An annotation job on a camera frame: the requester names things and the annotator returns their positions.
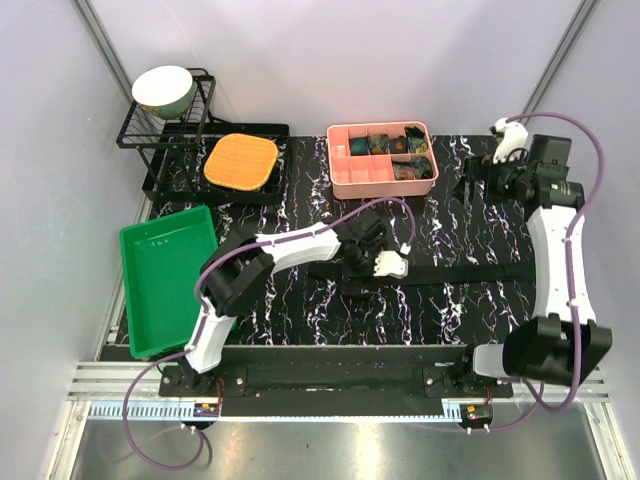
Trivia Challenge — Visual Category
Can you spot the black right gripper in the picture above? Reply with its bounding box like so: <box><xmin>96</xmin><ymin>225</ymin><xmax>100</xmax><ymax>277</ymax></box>
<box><xmin>449</xmin><ymin>150</ymin><xmax>532</xmax><ymax>207</ymax></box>

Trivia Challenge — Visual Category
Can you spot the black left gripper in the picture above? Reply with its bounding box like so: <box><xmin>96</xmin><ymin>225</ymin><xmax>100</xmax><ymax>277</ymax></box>
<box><xmin>341</xmin><ymin>240</ymin><xmax>387</xmax><ymax>295</ymax></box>

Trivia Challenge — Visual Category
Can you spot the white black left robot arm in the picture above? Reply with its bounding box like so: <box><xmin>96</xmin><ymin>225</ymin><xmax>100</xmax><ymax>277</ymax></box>
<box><xmin>168</xmin><ymin>211</ymin><xmax>388</xmax><ymax>396</ymax></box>

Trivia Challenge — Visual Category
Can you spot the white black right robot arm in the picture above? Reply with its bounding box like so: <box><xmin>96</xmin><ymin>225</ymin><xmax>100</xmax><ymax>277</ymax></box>
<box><xmin>453</xmin><ymin>134</ymin><xmax>613</xmax><ymax>397</ymax></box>

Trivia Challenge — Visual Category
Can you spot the rolled colourful large tie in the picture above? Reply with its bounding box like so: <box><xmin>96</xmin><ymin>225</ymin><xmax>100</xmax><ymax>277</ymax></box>
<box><xmin>391</xmin><ymin>156</ymin><xmax>434</xmax><ymax>181</ymax></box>

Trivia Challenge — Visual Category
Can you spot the rolled black green tie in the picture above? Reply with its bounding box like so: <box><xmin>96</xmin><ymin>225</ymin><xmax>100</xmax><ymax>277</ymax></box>
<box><xmin>404</xmin><ymin>125</ymin><xmax>431</xmax><ymax>153</ymax></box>

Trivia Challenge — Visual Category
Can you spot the rolled orange dark tie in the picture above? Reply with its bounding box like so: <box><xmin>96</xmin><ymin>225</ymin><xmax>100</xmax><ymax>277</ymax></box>
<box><xmin>389</xmin><ymin>136</ymin><xmax>408</xmax><ymax>154</ymax></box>

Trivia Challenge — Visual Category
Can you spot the black marbled table mat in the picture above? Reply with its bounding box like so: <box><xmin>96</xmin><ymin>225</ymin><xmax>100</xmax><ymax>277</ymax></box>
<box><xmin>97</xmin><ymin>133</ymin><xmax>581</xmax><ymax>363</ymax></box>

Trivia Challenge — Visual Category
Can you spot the rolled green patterned tie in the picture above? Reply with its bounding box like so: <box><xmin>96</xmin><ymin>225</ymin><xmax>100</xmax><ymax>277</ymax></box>
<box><xmin>367</xmin><ymin>134</ymin><xmax>390</xmax><ymax>155</ymax></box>

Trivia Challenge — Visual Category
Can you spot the pink divided organizer box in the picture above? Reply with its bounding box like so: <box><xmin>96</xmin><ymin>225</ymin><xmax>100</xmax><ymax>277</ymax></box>
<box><xmin>326</xmin><ymin>121</ymin><xmax>439</xmax><ymax>200</ymax></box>

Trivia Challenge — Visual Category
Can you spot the rolled dark teal tie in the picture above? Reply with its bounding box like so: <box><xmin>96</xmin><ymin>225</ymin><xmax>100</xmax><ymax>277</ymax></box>
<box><xmin>349</xmin><ymin>137</ymin><xmax>370</xmax><ymax>156</ymax></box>

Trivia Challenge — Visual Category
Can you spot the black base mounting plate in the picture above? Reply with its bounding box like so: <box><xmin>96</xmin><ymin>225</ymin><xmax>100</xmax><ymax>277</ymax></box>
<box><xmin>159</xmin><ymin>345</ymin><xmax>513</xmax><ymax>400</ymax></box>

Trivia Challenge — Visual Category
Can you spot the orange woven square mat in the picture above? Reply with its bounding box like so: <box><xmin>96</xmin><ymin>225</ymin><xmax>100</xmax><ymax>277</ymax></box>
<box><xmin>203</xmin><ymin>133</ymin><xmax>279</xmax><ymax>192</ymax></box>

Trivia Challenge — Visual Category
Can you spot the green plastic tray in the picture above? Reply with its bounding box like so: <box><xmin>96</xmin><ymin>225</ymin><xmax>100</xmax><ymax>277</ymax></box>
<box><xmin>120</xmin><ymin>206</ymin><xmax>218</xmax><ymax>360</ymax></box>

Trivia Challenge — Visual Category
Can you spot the white green ceramic bowl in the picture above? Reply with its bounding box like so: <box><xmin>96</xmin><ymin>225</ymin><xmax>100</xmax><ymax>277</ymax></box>
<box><xmin>132</xmin><ymin>65</ymin><xmax>196</xmax><ymax>120</ymax></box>

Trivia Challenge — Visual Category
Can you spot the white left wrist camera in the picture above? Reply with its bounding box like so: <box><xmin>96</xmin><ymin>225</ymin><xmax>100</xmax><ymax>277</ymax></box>
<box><xmin>373</xmin><ymin>250</ymin><xmax>409</xmax><ymax>279</ymax></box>

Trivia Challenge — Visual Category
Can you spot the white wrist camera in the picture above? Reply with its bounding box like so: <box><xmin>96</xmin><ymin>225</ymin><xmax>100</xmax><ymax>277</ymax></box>
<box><xmin>490</xmin><ymin>118</ymin><xmax>529</xmax><ymax>164</ymax></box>
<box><xmin>373</xmin><ymin>250</ymin><xmax>409</xmax><ymax>279</ymax></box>

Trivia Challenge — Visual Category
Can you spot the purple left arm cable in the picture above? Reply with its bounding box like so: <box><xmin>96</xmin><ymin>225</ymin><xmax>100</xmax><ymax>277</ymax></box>
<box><xmin>120</xmin><ymin>197</ymin><xmax>417</xmax><ymax>472</ymax></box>

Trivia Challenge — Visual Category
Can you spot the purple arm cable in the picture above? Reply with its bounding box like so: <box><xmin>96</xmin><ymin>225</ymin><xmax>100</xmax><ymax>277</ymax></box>
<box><xmin>120</xmin><ymin>197</ymin><xmax>417</xmax><ymax>472</ymax></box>
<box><xmin>414</xmin><ymin>112</ymin><xmax>606</xmax><ymax>432</ymax></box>

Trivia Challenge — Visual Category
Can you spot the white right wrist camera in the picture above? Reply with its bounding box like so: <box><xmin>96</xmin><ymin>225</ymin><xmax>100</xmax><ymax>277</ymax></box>
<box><xmin>490</xmin><ymin>118</ymin><xmax>529</xmax><ymax>164</ymax></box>

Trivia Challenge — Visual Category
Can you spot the black wire dish rack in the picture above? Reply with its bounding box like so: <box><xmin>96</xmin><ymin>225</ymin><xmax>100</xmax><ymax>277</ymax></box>
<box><xmin>116</xmin><ymin>68</ymin><xmax>291</xmax><ymax>205</ymax></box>

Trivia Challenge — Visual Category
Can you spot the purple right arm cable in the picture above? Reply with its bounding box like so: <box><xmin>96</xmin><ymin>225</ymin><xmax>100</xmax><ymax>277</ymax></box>
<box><xmin>414</xmin><ymin>112</ymin><xmax>606</xmax><ymax>432</ymax></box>

